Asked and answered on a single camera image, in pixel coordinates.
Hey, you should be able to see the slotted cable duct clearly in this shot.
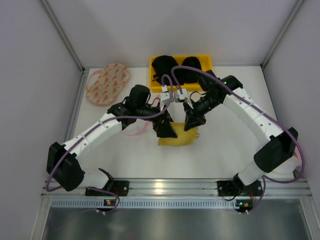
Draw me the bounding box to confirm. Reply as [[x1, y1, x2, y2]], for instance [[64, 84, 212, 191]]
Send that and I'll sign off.
[[51, 198, 252, 209]]

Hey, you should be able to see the aluminium rail front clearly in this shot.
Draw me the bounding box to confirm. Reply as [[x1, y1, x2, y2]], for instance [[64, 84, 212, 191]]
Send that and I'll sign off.
[[40, 177, 312, 198]]

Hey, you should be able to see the yellow bra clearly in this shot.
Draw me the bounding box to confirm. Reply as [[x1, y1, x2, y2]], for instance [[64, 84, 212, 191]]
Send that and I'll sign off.
[[158, 122, 199, 147]]

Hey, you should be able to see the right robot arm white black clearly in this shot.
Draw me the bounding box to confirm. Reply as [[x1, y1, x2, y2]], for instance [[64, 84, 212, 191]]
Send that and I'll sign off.
[[183, 66, 298, 187]]

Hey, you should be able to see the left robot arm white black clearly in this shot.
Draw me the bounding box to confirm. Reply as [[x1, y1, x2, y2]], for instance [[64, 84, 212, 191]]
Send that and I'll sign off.
[[45, 84, 178, 192]]

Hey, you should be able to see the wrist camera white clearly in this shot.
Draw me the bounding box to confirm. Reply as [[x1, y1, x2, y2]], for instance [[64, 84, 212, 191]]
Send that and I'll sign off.
[[159, 85, 173, 110], [174, 88, 192, 107]]

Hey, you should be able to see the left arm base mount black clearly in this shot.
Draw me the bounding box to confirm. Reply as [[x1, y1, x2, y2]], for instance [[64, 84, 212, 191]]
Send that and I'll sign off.
[[85, 179, 130, 197]]

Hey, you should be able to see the black bra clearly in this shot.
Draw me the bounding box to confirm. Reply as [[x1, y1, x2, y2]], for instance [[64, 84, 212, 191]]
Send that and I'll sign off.
[[151, 55, 202, 86]]

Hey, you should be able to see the patterned beige laundry bag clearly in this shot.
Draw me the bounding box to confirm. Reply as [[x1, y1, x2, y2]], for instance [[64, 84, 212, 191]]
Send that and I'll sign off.
[[85, 62, 130, 106]]

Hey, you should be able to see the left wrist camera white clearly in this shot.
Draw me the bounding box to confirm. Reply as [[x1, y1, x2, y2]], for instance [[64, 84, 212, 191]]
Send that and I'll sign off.
[[159, 85, 173, 110]]

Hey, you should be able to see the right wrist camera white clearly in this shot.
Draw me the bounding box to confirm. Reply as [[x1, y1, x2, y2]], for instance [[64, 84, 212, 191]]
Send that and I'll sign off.
[[174, 88, 192, 107]]

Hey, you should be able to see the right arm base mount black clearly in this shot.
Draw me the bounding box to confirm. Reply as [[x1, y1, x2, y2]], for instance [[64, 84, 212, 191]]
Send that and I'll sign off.
[[217, 179, 263, 198]]

